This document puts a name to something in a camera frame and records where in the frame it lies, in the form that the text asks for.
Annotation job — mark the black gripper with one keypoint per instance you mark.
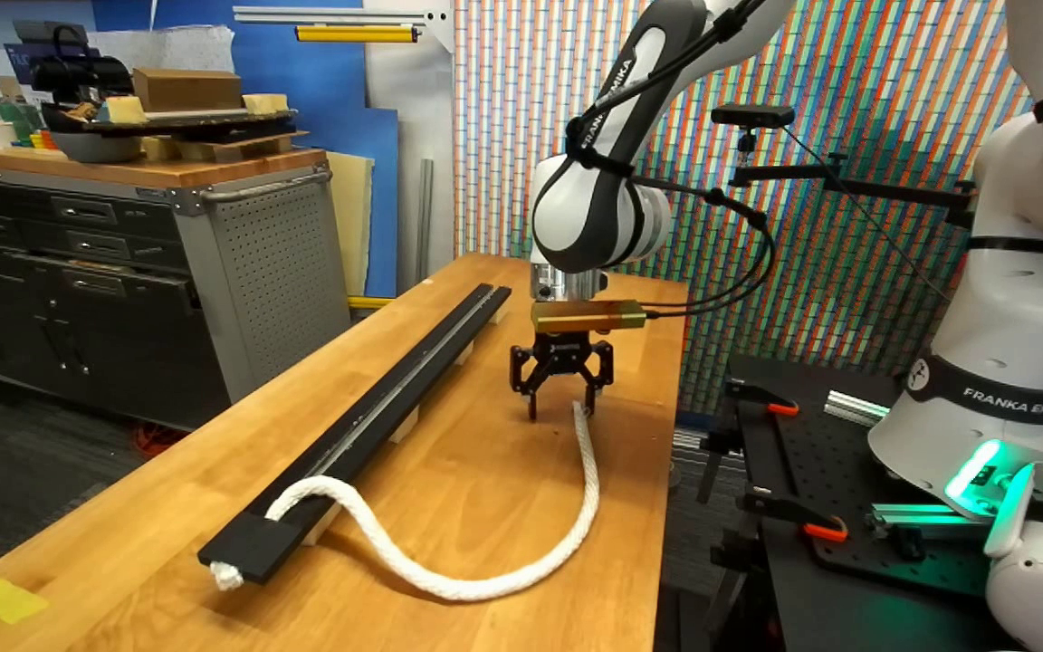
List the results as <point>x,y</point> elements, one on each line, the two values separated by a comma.
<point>562,357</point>

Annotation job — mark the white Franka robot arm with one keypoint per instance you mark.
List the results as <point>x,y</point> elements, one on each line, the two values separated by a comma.
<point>588,212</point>

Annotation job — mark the small green object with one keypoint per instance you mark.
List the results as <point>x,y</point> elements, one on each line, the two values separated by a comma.
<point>17,119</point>

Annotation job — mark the yellow bar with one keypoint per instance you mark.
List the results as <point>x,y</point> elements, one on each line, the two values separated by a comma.
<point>371,301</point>

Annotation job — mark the beige panel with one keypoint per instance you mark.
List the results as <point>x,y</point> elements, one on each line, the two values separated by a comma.
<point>348,222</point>

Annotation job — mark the silver aluminium extrusion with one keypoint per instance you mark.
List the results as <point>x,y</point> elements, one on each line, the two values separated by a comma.
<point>856,408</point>

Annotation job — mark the white panel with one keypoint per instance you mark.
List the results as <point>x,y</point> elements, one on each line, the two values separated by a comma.
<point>408,110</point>

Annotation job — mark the grey metal tool cabinet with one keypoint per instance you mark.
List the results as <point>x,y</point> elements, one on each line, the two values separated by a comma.
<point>255,278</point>

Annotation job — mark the black breadboard table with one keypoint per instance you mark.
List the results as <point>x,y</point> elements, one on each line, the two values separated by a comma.
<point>813,579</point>

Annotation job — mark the blue board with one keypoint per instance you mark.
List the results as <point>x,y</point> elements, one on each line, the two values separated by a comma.
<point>317,94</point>

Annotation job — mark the green lit aluminium extrusion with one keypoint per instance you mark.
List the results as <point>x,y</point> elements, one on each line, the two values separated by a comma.
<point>920,514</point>

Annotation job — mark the yellow spirit level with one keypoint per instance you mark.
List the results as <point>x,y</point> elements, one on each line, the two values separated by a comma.
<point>355,35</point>

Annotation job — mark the yellow foam block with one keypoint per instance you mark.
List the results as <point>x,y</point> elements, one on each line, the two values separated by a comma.
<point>270,101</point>
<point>121,110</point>

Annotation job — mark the small wooden pallet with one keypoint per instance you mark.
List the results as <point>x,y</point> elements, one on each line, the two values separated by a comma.
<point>227,145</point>

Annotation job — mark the white bar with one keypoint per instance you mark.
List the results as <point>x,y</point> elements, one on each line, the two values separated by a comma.
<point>342,17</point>

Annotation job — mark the flat black tray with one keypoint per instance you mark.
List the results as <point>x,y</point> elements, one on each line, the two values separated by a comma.
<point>183,119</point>

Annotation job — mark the brown cardboard box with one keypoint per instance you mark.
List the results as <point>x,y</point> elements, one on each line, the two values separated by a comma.
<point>189,93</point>

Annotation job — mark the wooden cabinet worktop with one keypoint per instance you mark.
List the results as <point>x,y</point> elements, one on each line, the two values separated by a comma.
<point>126,168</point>

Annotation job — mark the white plastic sheet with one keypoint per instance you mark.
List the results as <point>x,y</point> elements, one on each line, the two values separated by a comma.
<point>172,48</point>

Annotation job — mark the black machine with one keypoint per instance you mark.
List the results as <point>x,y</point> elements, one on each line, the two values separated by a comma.
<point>72,66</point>

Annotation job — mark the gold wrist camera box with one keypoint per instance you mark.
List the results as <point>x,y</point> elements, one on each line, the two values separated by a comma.
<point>581,317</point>

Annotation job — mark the long black rail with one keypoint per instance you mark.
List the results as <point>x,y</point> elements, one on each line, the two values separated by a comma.
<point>363,427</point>

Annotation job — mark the black external camera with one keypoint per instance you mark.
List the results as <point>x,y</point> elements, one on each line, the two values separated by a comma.
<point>753,116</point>

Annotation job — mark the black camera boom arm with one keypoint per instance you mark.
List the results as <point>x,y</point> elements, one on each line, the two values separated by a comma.
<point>860,185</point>

